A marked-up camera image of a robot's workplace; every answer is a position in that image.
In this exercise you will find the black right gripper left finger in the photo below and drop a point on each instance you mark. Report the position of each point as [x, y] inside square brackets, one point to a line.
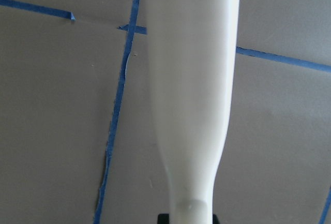
[163, 219]

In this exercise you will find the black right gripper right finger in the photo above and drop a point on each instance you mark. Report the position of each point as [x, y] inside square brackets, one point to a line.
[215, 220]

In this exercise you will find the white brush with black bristles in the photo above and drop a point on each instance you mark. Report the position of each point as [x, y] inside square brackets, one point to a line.
[191, 56]

